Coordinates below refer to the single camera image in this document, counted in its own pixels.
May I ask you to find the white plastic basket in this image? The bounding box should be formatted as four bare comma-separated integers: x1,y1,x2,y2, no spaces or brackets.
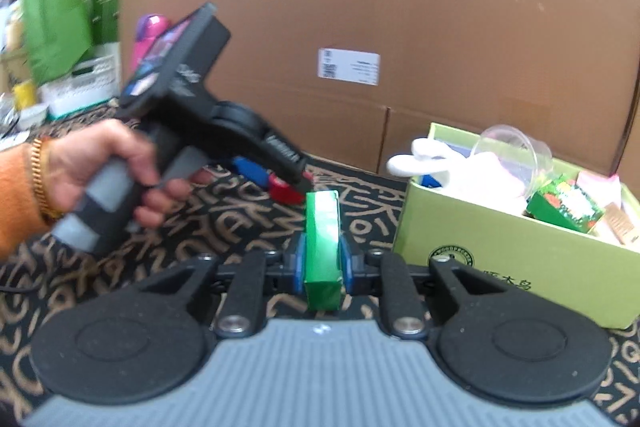
40,42,121,118

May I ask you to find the white bowl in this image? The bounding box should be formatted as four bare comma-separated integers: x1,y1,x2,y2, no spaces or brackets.
17,104,51,128

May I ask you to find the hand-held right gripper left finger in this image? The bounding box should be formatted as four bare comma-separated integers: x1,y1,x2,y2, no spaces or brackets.
125,234,310,339

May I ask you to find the clear plastic package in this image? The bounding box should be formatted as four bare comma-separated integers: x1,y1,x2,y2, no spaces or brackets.
472,124,554,202

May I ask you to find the lime green cardboard box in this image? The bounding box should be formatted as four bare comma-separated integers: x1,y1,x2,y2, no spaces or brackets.
391,122,640,330

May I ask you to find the yellow jar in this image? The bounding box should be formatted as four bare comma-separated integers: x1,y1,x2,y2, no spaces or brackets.
12,82,38,110

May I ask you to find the plain green box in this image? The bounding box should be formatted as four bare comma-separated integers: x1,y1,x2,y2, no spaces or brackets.
303,190,346,312

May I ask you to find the person's left forearm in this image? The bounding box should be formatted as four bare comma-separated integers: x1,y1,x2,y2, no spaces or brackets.
0,142,56,263

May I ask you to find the white shipping label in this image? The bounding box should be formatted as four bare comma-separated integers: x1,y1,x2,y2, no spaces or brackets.
318,48,381,85

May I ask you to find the person's left hand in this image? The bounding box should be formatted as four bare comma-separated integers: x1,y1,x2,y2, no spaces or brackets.
50,121,213,230

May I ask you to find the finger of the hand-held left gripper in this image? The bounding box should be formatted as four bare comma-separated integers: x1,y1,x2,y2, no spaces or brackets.
232,156,275,192
281,168,315,190

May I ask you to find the green printed box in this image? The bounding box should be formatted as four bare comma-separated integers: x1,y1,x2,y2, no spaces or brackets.
526,174,606,235

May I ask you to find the pink tube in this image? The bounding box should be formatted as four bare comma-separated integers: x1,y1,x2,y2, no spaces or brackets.
577,172,622,208

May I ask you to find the gold bracelet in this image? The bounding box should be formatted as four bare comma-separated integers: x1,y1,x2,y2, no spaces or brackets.
27,137,66,226

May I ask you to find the green file folder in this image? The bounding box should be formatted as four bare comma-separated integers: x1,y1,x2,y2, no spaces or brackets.
92,0,123,48

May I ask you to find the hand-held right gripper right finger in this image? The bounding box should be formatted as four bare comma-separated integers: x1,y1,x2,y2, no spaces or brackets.
339,233,513,339

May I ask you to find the green bag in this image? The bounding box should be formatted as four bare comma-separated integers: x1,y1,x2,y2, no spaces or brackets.
19,0,96,85

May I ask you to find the pink water bottle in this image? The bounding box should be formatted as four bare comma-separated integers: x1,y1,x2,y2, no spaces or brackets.
131,13,173,68

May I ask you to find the brown small box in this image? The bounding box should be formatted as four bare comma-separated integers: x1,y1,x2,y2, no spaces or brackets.
597,202,640,253

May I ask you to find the red tape roll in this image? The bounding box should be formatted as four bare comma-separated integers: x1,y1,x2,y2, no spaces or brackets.
269,173,307,206

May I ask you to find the black patterned tablecloth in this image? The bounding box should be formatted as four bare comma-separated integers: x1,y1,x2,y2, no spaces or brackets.
0,102,640,427

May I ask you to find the white plush rabbit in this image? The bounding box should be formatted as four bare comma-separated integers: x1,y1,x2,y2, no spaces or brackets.
386,138,530,214

